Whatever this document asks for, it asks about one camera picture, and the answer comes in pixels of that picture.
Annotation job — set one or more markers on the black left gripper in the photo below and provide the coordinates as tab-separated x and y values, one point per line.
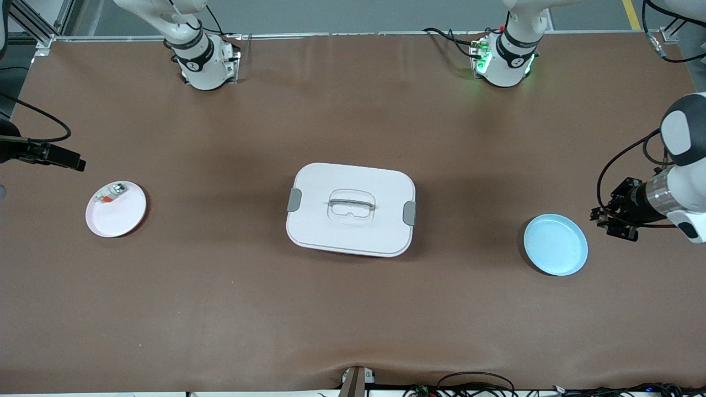
631	203

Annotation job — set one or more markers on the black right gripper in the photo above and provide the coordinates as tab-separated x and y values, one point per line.
16	150

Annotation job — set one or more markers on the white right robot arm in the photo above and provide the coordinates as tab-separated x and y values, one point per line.
204	66

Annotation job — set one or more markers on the white lidded storage box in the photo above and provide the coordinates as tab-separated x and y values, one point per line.
353	237

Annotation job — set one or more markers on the light blue round plate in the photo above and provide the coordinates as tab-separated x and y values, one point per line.
556	245

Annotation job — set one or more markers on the pale pink round plate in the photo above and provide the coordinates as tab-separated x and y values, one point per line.
118	223

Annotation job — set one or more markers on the brown table cover mat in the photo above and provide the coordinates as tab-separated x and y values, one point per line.
220	303

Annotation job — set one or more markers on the grey switch with orange block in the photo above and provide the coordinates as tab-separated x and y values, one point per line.
115	190

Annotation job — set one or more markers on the aluminium frame profile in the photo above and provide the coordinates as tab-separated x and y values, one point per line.
34	25
670	34

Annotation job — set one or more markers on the small white mount bracket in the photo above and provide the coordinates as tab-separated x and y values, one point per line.
370	377

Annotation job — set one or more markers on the brown camera mount post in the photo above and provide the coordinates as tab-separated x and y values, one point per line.
353	386

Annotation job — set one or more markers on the silver table edge rail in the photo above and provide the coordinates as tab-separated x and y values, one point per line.
358	34

